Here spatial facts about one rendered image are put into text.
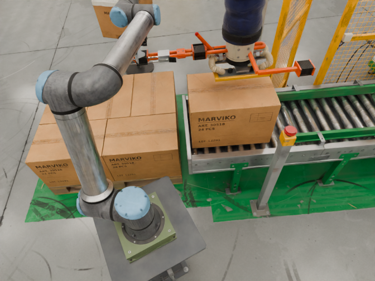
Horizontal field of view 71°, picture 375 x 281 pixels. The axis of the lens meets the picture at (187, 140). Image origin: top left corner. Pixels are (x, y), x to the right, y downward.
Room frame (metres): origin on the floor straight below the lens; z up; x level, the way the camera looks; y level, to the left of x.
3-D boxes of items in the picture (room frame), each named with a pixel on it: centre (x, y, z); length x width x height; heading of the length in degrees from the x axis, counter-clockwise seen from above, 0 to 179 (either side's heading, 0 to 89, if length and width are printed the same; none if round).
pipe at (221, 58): (1.42, -0.36, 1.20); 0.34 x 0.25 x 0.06; 92
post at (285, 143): (0.92, -0.58, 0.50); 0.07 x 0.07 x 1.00; 1
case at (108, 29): (3.04, 0.58, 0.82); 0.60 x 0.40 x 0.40; 160
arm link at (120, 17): (1.28, 0.26, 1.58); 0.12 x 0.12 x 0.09; 75
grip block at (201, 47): (1.41, -0.11, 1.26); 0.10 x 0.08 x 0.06; 2
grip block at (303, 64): (1.17, -0.67, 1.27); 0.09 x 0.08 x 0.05; 2
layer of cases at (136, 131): (1.71, 0.68, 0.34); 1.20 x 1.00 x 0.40; 91
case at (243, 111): (1.41, -0.33, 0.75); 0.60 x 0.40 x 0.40; 90
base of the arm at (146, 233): (0.54, 0.27, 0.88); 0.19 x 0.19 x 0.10
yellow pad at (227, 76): (1.32, -0.37, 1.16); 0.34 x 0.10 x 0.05; 92
